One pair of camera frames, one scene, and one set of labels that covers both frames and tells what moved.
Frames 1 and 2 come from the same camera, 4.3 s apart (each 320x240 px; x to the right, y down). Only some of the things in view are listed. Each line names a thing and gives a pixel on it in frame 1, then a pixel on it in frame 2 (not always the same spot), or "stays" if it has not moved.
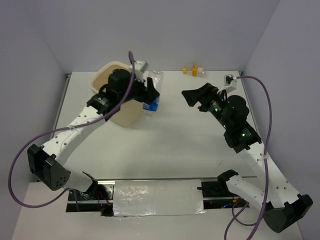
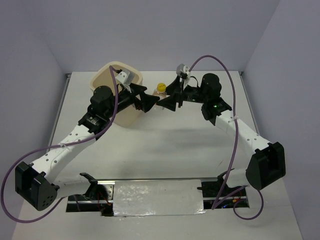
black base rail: [99, 199] stays
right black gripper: [204, 94] to [170, 102]
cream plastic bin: [130, 113] stays
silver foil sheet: [160, 197] stays
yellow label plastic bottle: [195, 71] to [160, 91]
